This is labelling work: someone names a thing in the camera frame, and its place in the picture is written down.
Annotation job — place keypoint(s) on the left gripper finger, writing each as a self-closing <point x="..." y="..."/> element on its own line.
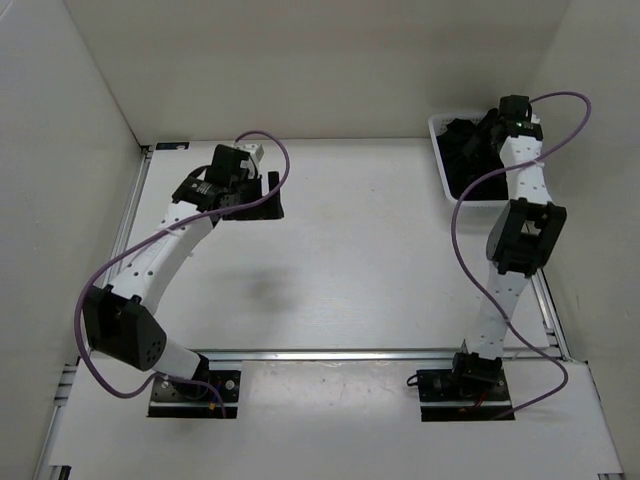
<point x="264" y="211"/>
<point x="273" y="197"/>

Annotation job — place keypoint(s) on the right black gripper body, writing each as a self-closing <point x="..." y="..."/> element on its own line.
<point x="485" y="133"/>

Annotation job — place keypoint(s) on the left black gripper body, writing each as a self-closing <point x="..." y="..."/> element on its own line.
<point x="245" y="192"/>

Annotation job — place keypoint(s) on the black shorts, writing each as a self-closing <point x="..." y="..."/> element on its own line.
<point x="463" y="159"/>

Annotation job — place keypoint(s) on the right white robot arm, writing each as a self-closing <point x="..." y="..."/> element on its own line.
<point x="519" y="244"/>

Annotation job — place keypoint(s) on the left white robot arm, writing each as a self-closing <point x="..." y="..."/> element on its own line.
<point x="118" y="319"/>

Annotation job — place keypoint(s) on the white plastic basket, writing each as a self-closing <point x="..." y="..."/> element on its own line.
<point x="492" y="193"/>

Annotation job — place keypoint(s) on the dark label sticker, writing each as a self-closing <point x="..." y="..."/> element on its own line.
<point x="172" y="146"/>

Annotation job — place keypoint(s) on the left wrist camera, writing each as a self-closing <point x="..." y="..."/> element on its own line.
<point x="233" y="164"/>

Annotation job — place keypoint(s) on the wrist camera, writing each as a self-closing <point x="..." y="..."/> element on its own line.
<point x="515" y="108"/>
<point x="233" y="164"/>

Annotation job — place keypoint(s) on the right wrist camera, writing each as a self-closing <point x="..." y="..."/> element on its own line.
<point x="515" y="108"/>

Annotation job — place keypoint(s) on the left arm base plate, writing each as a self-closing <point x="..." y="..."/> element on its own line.
<point x="181" y="401"/>

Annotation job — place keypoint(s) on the aluminium front rail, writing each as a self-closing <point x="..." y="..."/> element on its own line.
<point x="327" y="355"/>

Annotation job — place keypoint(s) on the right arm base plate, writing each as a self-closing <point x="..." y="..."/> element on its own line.
<point x="441" y="401"/>

